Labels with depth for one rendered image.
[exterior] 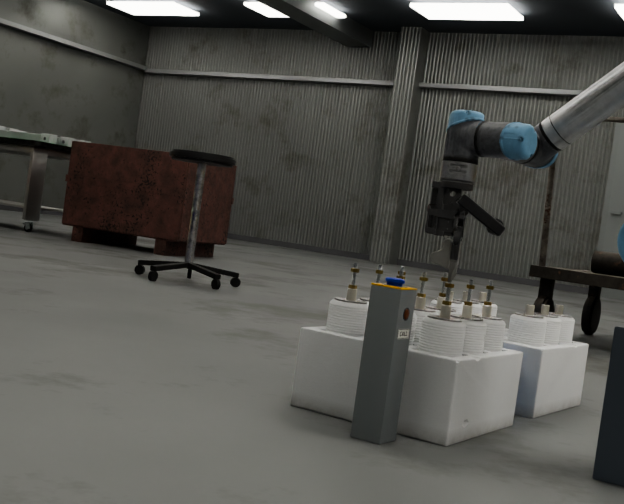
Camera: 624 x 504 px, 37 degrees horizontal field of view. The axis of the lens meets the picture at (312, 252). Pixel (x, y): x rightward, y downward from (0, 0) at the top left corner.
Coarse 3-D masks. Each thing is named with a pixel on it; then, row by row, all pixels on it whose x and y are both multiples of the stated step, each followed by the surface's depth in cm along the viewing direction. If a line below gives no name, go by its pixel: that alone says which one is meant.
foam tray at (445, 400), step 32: (320, 352) 208; (352, 352) 204; (416, 352) 196; (512, 352) 219; (320, 384) 208; (352, 384) 203; (416, 384) 195; (448, 384) 191; (480, 384) 203; (512, 384) 220; (352, 416) 203; (416, 416) 195; (448, 416) 191; (480, 416) 205; (512, 416) 223
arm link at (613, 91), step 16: (608, 80) 190; (576, 96) 196; (592, 96) 192; (608, 96) 190; (560, 112) 196; (576, 112) 194; (592, 112) 192; (608, 112) 192; (544, 128) 198; (560, 128) 196; (576, 128) 195; (592, 128) 196; (544, 144) 198; (560, 144) 198; (544, 160) 201
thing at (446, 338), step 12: (432, 324) 197; (444, 324) 196; (456, 324) 197; (420, 336) 200; (432, 336) 197; (444, 336) 196; (456, 336) 197; (420, 348) 199; (432, 348) 197; (444, 348) 196; (456, 348) 197
